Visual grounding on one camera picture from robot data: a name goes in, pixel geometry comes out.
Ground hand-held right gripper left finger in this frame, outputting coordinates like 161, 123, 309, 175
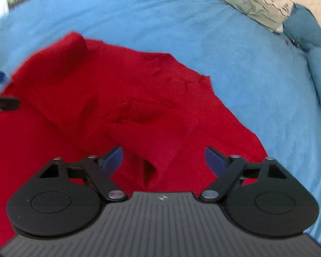
39, 146, 128, 202

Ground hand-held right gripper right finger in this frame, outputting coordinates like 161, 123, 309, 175
198, 146, 287, 202

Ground green patterned pillow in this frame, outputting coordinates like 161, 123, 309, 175
188, 0, 295, 34

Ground red garment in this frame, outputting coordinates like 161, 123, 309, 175
0, 31, 269, 249

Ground blue bed sheet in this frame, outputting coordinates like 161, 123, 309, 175
0, 0, 321, 252

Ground blue pillow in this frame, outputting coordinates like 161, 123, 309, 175
282, 4, 321, 52

